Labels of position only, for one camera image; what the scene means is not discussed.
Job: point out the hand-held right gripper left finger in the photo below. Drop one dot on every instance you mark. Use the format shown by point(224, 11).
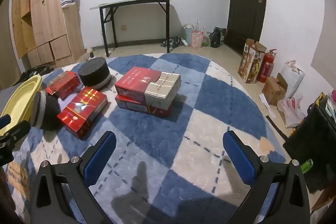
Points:
point(101, 158)

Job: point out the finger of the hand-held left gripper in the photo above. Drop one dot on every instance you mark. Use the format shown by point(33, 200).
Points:
point(5, 119)
point(18, 130)

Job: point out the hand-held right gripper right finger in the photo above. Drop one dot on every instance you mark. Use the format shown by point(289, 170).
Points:
point(240, 158)

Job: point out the yellow plastic basin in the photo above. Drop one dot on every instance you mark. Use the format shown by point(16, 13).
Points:
point(21, 98)

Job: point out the striped black grey foam cylinder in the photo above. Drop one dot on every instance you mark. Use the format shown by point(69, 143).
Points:
point(44, 111)

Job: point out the glossy red box gold print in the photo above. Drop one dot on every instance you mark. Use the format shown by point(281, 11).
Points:
point(82, 113)

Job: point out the small red box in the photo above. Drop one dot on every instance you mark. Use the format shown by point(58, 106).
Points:
point(64, 83)

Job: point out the red box silver end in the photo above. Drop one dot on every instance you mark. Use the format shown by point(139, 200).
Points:
point(148, 87)

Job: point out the black foam disc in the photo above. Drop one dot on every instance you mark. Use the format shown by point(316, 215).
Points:
point(93, 73)

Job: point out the black open suitcase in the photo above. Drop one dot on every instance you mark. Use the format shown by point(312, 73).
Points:
point(31, 73)

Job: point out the white paper strip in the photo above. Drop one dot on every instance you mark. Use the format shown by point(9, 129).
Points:
point(267, 104)

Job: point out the green cylinder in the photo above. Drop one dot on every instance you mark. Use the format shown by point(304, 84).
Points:
point(307, 165)

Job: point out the blue white checkered rug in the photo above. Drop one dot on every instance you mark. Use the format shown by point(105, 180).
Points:
point(183, 119)

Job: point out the white red-printed plastic bag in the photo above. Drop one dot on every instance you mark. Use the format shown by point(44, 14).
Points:
point(291, 108)

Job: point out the brown cardboard box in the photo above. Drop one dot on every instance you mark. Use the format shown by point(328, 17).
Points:
point(274, 90)

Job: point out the black fabric bag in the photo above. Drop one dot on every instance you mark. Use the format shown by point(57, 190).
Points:
point(315, 140)

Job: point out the red fire extinguisher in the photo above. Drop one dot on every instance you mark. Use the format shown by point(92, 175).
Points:
point(265, 66)

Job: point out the white paper bag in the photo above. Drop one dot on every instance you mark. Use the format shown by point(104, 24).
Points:
point(292, 77)

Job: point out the printed cardboard box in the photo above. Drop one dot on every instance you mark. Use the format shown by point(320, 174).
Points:
point(250, 61)

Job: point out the wooden wardrobe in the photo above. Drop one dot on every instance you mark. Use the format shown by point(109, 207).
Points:
point(50, 16)

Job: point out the green bag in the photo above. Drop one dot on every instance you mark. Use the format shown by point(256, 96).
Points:
point(206, 41)

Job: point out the pink bag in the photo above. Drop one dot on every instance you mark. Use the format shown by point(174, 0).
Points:
point(197, 39)

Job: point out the plaid cloth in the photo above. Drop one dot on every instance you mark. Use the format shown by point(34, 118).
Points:
point(172, 42)

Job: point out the dark door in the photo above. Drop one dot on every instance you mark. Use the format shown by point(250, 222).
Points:
point(244, 16)

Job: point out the black folding table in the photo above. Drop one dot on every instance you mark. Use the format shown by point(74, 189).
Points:
point(131, 1)

